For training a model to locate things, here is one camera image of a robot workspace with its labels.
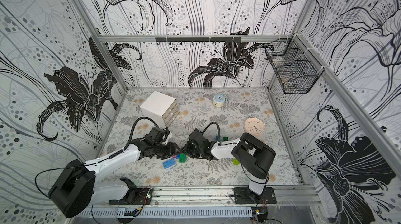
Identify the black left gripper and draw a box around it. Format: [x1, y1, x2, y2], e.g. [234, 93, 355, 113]
[151, 141, 183, 161]

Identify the long green lego brick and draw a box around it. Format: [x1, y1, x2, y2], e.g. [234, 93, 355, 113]
[179, 153, 187, 163]

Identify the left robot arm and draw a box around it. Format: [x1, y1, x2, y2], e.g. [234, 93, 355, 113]
[43, 116, 182, 218]

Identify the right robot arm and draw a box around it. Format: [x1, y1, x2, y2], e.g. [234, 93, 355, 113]
[182, 122, 276, 203]

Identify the long light blue lego brick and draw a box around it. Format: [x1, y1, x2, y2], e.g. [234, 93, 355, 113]
[162, 158, 176, 169]

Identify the lime green lego brick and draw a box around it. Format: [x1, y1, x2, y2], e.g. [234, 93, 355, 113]
[232, 159, 240, 165]

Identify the white mini drawer cabinet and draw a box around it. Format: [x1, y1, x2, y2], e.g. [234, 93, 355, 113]
[140, 91, 180, 129]

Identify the small blue cream alarm clock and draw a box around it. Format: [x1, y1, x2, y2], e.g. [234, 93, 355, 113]
[212, 94, 228, 108]

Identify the large pink round clock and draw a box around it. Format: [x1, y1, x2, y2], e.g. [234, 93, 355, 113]
[244, 117, 265, 137]

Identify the white slotted cable duct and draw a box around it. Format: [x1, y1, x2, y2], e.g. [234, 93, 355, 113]
[77, 207, 252, 219]

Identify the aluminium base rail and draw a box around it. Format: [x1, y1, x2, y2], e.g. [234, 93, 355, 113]
[138, 185, 322, 207]

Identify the black wire wall basket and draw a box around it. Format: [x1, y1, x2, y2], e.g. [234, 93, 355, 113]
[264, 36, 320, 94]

